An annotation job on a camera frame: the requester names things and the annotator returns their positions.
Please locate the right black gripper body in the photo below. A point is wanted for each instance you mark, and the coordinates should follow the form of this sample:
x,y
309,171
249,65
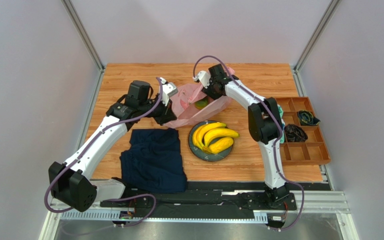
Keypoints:
x,y
215,91

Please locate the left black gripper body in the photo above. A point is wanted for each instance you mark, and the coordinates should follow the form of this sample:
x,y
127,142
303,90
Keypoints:
x,y
161,112

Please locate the green fake mango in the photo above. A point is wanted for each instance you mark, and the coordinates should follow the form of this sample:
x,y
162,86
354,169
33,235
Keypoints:
x,y
201,104

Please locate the pink plastic bag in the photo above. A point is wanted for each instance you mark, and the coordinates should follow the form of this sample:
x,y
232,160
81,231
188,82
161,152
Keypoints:
x,y
191,105

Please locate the yellow banana bunch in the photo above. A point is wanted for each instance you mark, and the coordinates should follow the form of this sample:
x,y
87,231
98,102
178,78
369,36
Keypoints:
x,y
208,134

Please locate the yellow fake starfruit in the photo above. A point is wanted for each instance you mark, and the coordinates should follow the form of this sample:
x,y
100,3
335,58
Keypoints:
x,y
220,145

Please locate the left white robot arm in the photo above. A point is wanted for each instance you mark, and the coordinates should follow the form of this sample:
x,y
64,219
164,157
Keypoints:
x,y
71,182

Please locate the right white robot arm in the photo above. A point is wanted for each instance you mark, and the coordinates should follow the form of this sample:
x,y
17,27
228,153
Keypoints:
x,y
264,126

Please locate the navy blue cloth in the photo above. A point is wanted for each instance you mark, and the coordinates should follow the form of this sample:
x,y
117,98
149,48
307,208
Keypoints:
x,y
154,162

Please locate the teal white sock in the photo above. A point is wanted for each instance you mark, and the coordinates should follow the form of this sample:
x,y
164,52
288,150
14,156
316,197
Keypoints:
x,y
281,113

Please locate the black rolled sock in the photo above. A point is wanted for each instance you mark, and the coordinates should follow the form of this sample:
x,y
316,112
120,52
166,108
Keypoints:
x,y
295,134

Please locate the dark green rolled sock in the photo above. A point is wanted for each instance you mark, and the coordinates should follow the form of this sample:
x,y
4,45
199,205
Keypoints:
x,y
306,118

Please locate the brown wooden compartment tray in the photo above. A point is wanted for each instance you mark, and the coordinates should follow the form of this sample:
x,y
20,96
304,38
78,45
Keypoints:
x,y
312,152

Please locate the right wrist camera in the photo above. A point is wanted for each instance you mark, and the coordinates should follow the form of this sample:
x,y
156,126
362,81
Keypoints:
x,y
203,77

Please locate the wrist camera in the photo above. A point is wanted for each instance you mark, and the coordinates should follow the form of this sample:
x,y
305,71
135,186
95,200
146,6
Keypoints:
x,y
203,77
169,90

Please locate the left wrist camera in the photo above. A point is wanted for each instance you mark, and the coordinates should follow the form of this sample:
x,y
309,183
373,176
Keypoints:
x,y
169,90

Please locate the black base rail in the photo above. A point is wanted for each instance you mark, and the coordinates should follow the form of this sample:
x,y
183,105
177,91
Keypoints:
x,y
205,200

